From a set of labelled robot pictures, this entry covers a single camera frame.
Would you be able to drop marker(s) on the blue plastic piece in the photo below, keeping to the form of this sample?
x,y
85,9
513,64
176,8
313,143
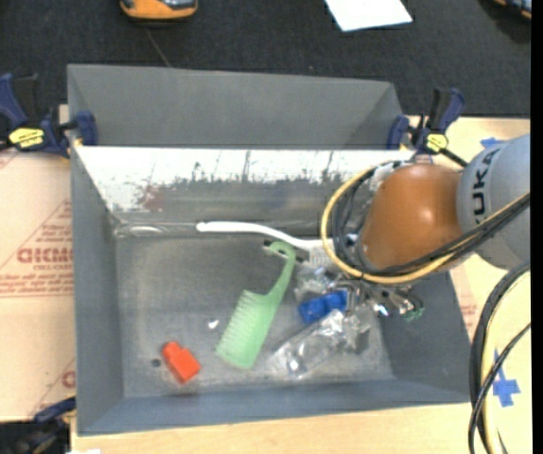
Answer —
x,y
316,308

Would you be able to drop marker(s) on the orange-red small block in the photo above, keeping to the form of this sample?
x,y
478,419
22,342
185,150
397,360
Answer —
x,y
181,362

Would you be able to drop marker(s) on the clear plastic packet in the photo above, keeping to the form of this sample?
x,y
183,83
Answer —
x,y
319,343

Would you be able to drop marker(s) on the grey metal bin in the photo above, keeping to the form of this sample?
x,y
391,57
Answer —
x,y
181,277

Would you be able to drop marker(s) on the small white scrap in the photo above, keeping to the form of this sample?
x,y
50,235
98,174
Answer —
x,y
213,323

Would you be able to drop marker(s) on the brown cardboard board red print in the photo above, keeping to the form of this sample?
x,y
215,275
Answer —
x,y
25,338

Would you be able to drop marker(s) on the light green comb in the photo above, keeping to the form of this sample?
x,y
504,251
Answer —
x,y
248,329

